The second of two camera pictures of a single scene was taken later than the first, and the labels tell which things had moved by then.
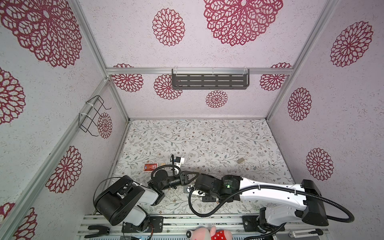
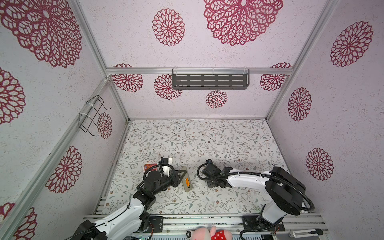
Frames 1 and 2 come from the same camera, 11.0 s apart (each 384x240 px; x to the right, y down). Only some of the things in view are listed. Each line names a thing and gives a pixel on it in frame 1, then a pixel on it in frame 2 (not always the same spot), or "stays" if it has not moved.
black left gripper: [183, 177] → [176, 181]
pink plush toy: [202, 233] stays
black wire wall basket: [86, 119] stays
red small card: [149, 167] stays
